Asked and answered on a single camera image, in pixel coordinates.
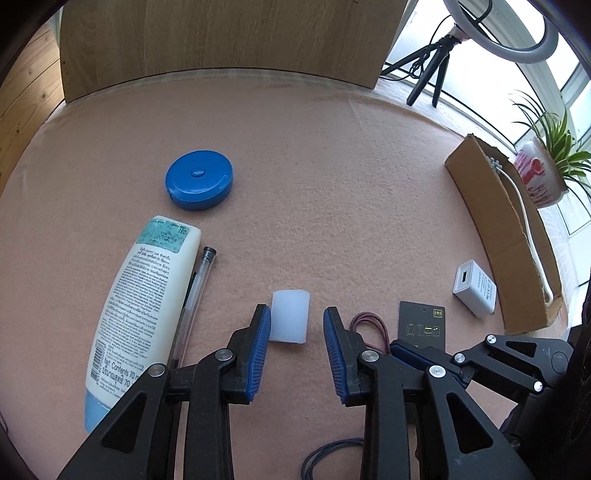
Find white head massager grey balls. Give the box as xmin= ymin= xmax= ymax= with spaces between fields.
xmin=485 ymin=156 xmax=555 ymax=303

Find red white flower pot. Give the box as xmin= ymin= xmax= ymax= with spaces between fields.
xmin=513 ymin=136 xmax=571 ymax=209

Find dark blue hair tie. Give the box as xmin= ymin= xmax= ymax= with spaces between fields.
xmin=301 ymin=438 xmax=366 ymax=480

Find wooden board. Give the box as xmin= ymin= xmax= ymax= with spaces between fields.
xmin=59 ymin=0 xmax=409 ymax=104

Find white translucent block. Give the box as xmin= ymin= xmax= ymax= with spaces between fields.
xmin=269 ymin=289 xmax=310 ymax=344

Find cardboard box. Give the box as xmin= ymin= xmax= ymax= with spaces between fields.
xmin=444 ymin=134 xmax=565 ymax=335

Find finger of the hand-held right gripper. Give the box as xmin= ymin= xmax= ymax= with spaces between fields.
xmin=390 ymin=339 xmax=474 ymax=386
xmin=452 ymin=335 xmax=573 ymax=395

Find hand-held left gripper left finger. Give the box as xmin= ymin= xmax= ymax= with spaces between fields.
xmin=55 ymin=304 xmax=272 ymax=480

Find white charger adapter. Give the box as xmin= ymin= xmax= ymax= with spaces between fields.
xmin=452 ymin=260 xmax=498 ymax=319

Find blue round tape measure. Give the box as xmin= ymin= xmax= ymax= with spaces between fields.
xmin=165 ymin=150 xmax=234 ymax=212

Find white lotion tube blue cap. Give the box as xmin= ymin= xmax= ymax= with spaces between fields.
xmin=83 ymin=215 xmax=203 ymax=435

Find dark grey card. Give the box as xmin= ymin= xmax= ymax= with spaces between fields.
xmin=398 ymin=301 xmax=448 ymax=356

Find black tripod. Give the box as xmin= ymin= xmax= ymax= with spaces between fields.
xmin=381 ymin=34 xmax=462 ymax=108

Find maroon hair tie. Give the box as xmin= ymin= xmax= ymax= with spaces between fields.
xmin=350 ymin=311 xmax=391 ymax=356

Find white ring light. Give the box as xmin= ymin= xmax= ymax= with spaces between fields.
xmin=443 ymin=0 xmax=559 ymax=65

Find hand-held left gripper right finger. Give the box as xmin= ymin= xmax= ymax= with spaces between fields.
xmin=323 ymin=307 xmax=536 ymax=480

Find clear pen black cap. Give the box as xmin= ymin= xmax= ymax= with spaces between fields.
xmin=167 ymin=247 xmax=218 ymax=370

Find green spider plant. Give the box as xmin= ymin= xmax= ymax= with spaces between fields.
xmin=508 ymin=90 xmax=591 ymax=206

